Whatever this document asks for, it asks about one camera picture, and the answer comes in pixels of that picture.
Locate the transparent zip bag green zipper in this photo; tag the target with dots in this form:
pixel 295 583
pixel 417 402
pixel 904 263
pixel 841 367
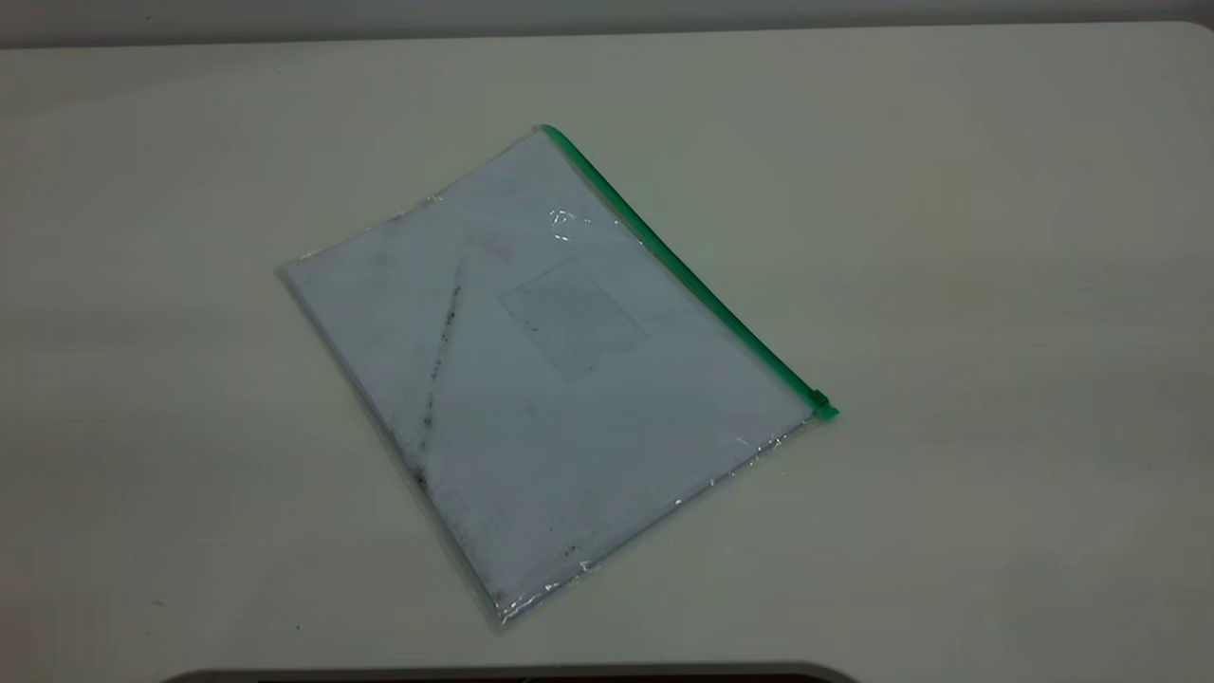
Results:
pixel 531 398

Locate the green zipper slider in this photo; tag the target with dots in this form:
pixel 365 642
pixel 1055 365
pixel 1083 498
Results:
pixel 818 399

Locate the grey-edged dark base panel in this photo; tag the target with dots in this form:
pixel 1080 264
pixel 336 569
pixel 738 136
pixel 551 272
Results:
pixel 512 675

